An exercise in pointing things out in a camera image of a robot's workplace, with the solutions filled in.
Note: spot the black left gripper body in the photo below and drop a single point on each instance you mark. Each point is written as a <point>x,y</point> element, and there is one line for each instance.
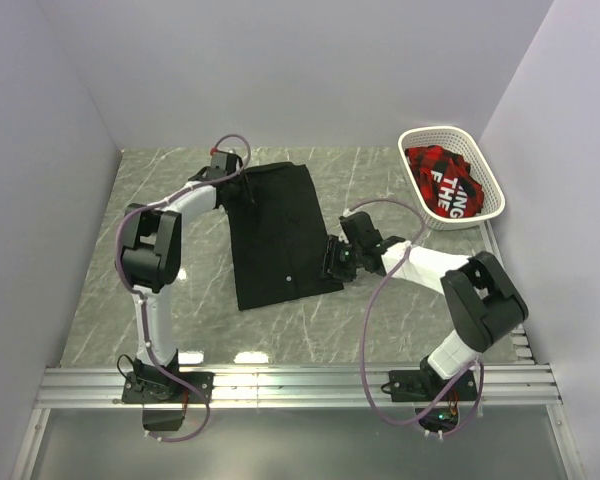
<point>241,194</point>

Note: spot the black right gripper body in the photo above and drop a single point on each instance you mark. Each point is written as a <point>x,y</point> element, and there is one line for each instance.
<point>342,259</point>

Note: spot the black long sleeve shirt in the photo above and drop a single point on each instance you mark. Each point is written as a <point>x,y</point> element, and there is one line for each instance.
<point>278,237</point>

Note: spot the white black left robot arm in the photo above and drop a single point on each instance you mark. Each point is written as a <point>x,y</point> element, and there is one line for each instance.
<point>147,259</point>

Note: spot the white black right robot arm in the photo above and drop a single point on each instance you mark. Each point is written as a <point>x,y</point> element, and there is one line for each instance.
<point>483,303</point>

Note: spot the red black plaid shirt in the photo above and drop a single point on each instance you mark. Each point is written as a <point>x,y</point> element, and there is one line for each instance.
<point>445,183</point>

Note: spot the white plastic laundry basket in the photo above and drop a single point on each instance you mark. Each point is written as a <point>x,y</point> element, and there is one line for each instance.
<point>460,142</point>

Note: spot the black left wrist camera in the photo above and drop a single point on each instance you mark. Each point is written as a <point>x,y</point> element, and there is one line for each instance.
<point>224,162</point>

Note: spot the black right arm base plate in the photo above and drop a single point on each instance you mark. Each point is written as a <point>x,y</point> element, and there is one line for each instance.
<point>406,386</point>

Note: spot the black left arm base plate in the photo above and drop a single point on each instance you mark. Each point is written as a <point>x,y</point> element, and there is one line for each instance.
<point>164,406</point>

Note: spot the aluminium rail frame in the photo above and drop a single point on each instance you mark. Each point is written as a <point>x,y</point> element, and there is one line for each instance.
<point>296,388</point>

